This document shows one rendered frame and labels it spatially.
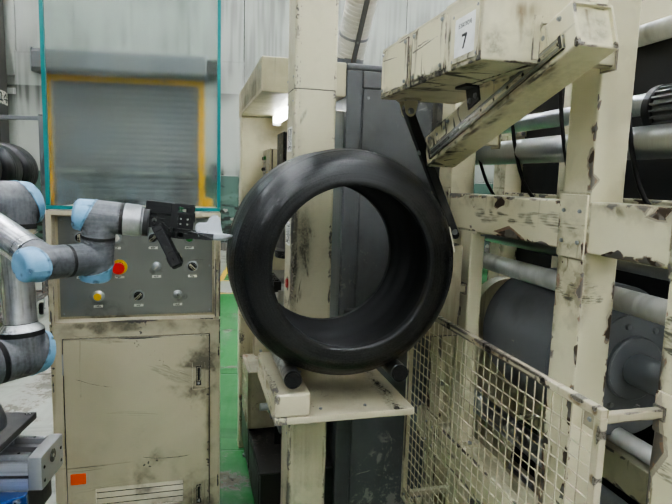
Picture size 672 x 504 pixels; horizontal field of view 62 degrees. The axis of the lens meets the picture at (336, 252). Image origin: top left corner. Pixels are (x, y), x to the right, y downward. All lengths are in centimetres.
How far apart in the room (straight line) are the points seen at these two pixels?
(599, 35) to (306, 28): 85
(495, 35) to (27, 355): 140
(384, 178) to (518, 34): 42
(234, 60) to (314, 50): 921
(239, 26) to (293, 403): 997
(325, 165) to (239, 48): 969
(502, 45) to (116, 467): 179
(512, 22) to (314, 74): 68
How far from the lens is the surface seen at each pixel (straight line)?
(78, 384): 209
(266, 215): 129
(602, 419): 114
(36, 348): 174
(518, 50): 125
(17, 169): 549
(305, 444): 190
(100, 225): 138
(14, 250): 139
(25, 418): 180
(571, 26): 121
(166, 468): 220
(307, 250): 171
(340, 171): 132
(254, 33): 1101
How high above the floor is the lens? 139
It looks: 7 degrees down
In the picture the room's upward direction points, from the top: 2 degrees clockwise
